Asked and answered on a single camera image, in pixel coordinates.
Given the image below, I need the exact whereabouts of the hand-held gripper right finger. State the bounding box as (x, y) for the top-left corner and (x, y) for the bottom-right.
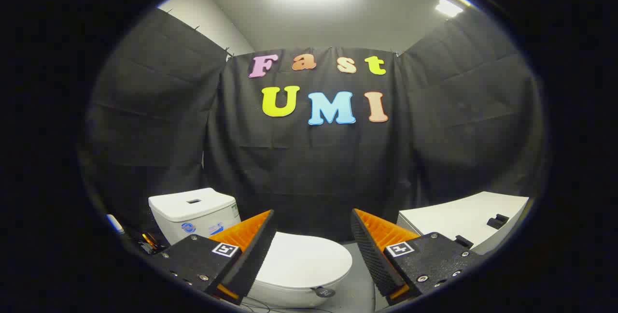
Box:
(351, 208), (486, 306)

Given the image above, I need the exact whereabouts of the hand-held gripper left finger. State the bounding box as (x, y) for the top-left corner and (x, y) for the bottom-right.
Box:
(159, 209), (277, 305)

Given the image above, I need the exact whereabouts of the white toilet lid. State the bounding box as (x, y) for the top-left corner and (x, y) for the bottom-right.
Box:
(258, 232), (353, 292)

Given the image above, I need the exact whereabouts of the white drawer cabinet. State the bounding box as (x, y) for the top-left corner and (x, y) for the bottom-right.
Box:
(397, 191), (530, 256)

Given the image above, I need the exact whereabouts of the black backdrop cloth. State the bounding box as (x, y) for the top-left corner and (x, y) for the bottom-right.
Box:
(80, 8), (548, 243)

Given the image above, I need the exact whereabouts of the orange and black tool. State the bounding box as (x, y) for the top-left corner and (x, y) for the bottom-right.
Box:
(137, 230), (168, 255)

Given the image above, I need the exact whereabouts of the small white and blue object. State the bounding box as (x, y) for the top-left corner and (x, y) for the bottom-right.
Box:
(106, 213), (126, 235)

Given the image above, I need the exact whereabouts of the small ceiling light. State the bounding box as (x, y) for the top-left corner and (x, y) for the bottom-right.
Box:
(435, 0), (465, 18)

